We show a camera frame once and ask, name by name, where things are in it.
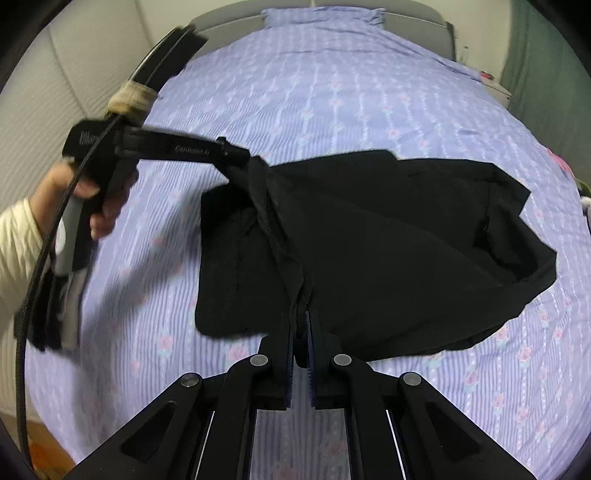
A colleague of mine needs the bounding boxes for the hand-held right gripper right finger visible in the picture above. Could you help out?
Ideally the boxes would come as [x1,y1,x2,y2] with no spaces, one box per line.
[307,310,536,480]

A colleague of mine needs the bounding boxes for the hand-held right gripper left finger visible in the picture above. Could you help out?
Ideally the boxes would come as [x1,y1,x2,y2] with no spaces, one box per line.
[62,318,295,480]

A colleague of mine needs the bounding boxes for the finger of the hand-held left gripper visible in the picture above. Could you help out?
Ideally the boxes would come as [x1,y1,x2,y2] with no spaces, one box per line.
[216,135,254,174]

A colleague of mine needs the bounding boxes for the black pants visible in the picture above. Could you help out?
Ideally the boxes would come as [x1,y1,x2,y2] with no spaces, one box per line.
[194,148,558,365]

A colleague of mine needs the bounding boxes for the person's left forearm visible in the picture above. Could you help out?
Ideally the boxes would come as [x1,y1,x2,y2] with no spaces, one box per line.
[0,198,58,344]

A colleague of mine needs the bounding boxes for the person's left hand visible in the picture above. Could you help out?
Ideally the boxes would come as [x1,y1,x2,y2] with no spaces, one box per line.
[44,157,139,241]

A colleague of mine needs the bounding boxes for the purple striped bedspread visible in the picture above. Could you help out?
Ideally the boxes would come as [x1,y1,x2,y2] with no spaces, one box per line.
[23,7,591,480]

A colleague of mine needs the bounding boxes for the white slatted wardrobe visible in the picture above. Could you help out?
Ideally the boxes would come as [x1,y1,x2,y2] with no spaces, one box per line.
[0,0,158,217]

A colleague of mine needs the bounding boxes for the grey bed headboard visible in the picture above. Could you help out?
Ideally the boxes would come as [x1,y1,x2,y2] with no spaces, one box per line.
[187,7,458,61]

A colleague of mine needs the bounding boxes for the purple striped pillow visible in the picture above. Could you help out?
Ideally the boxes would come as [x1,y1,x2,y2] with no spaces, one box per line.
[261,6,386,31]

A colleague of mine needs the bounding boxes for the stack of folded clothes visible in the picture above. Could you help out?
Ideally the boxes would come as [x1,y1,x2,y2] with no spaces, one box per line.
[28,198,100,352]

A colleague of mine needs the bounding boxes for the white nightstand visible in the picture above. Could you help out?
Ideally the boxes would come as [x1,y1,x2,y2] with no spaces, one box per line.
[475,69,514,104]

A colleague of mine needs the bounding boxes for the green curtain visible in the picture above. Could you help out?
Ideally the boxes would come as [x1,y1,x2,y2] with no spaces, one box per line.
[501,4,591,153]

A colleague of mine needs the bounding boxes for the black cable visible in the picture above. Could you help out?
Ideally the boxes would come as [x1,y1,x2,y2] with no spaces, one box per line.
[14,25,208,467]

